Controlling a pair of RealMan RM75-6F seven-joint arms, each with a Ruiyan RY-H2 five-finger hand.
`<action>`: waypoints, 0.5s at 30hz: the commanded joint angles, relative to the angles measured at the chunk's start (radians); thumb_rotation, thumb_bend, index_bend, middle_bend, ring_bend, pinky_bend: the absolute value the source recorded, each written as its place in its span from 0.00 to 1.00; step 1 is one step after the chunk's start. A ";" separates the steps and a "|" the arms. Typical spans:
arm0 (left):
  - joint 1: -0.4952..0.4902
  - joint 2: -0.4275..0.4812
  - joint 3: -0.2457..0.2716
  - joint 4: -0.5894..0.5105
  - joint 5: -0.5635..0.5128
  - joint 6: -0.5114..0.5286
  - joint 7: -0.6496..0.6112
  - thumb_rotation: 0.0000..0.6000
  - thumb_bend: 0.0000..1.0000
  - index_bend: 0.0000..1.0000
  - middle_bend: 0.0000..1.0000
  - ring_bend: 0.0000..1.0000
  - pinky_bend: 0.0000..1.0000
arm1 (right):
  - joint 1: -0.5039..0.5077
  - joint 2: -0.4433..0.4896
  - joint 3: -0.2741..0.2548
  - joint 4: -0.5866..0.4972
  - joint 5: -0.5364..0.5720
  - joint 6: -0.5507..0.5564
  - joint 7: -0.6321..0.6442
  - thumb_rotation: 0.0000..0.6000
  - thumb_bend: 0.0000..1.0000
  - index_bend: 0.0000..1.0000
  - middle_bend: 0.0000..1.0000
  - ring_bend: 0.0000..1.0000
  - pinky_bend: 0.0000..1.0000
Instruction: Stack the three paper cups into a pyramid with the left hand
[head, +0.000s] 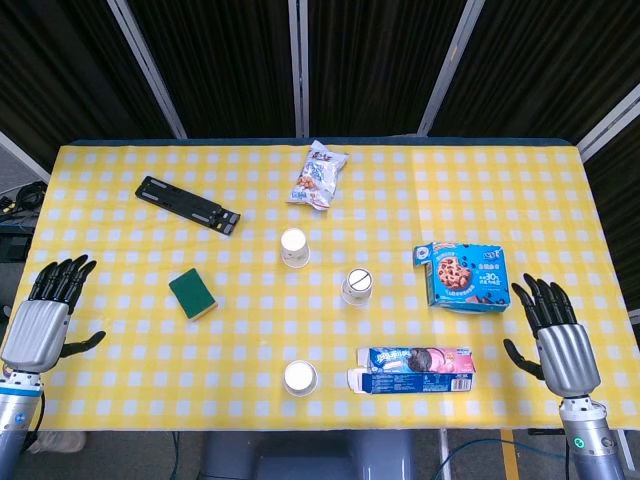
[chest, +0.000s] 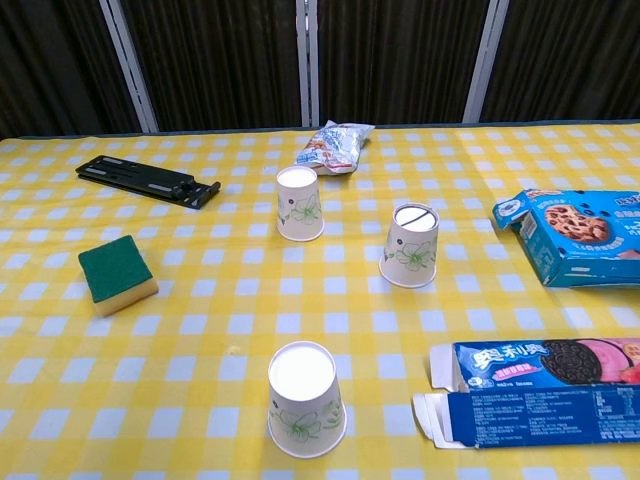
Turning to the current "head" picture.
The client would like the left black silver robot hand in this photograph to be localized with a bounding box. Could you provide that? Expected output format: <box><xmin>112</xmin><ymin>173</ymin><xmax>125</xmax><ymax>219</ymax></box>
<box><xmin>1</xmin><ymin>254</ymin><xmax>107</xmax><ymax>374</ymax></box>

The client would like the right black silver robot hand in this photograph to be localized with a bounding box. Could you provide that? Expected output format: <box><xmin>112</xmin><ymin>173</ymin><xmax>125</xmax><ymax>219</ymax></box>
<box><xmin>503</xmin><ymin>272</ymin><xmax>601</xmax><ymax>399</ymax></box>

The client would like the white floral paper cup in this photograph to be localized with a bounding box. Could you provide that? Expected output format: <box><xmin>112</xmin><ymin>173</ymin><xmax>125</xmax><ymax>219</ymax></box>
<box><xmin>282</xmin><ymin>359</ymin><xmax>319</xmax><ymax>398</ymax></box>
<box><xmin>278</xmin><ymin>227</ymin><xmax>311</xmax><ymax>270</ymax></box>

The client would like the black floor box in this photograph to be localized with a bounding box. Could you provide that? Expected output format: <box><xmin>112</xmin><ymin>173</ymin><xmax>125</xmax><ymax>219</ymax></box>
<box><xmin>0</xmin><ymin>224</ymin><xmax>35</xmax><ymax>262</ymax></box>

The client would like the yellow checked tablecloth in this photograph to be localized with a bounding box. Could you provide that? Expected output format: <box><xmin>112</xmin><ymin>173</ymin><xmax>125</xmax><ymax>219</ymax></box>
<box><xmin>0</xmin><ymin>142</ymin><xmax>640</xmax><ymax>432</ymax></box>

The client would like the white plastic bag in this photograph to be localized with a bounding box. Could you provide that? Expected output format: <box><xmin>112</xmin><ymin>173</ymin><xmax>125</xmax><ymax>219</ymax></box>
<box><xmin>27</xmin><ymin>430</ymin><xmax>87</xmax><ymax>455</ymax></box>

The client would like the blue chocolate cookie box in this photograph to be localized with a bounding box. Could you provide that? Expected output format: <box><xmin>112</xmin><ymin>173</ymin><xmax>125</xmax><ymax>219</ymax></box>
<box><xmin>412</xmin><ymin>241</ymin><xmax>512</xmax><ymax>315</ymax></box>

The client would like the blue pink sandwich cookie box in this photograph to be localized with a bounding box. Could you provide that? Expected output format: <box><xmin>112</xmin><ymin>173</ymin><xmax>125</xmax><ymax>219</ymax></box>
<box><xmin>346</xmin><ymin>346</ymin><xmax>477</xmax><ymax>396</ymax></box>

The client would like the black partition panel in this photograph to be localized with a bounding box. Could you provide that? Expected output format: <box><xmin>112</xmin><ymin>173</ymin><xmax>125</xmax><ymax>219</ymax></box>
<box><xmin>127</xmin><ymin>0</ymin><xmax>296</xmax><ymax>140</ymax></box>
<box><xmin>429</xmin><ymin>0</ymin><xmax>640</xmax><ymax>144</ymax></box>
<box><xmin>0</xmin><ymin>0</ymin><xmax>181</xmax><ymax>171</ymax></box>
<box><xmin>307</xmin><ymin>0</ymin><xmax>469</xmax><ymax>139</ymax></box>
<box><xmin>584</xmin><ymin>129</ymin><xmax>640</xmax><ymax>314</ymax></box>

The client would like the grey table leg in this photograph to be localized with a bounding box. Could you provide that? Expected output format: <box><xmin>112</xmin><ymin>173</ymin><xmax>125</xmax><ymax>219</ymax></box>
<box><xmin>438</xmin><ymin>428</ymin><xmax>452</xmax><ymax>480</ymax></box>

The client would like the green yellow sponge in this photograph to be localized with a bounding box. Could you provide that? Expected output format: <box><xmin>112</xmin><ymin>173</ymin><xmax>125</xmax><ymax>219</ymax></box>
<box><xmin>168</xmin><ymin>267</ymin><xmax>219</xmax><ymax>322</ymax></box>

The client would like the paper cup with black line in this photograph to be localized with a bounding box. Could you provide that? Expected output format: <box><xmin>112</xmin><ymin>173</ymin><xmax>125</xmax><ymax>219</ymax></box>
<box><xmin>341</xmin><ymin>267</ymin><xmax>375</xmax><ymax>307</ymax></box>

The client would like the silver snack bag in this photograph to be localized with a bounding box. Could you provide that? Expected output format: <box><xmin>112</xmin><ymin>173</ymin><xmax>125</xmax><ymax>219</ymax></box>
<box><xmin>285</xmin><ymin>139</ymin><xmax>350</xmax><ymax>211</ymax></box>

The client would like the black cable bundle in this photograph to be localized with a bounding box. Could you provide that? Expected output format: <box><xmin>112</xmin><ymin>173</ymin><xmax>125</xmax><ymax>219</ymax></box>
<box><xmin>0</xmin><ymin>180</ymin><xmax>49</xmax><ymax>222</ymax></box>

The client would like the white partition post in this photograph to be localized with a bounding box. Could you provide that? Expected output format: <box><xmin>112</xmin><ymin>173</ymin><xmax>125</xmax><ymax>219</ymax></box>
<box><xmin>0</xmin><ymin>130</ymin><xmax>51</xmax><ymax>184</ymax></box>
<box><xmin>574</xmin><ymin>82</ymin><xmax>640</xmax><ymax>161</ymax></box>
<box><xmin>107</xmin><ymin>0</ymin><xmax>189</xmax><ymax>140</ymax></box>
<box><xmin>417</xmin><ymin>0</ymin><xmax>481</xmax><ymax>137</ymax></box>
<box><xmin>287</xmin><ymin>0</ymin><xmax>311</xmax><ymax>139</ymax></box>

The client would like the black plastic bracket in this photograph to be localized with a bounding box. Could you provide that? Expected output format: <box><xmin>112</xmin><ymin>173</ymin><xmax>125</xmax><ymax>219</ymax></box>
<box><xmin>134</xmin><ymin>174</ymin><xmax>242</xmax><ymax>236</ymax></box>

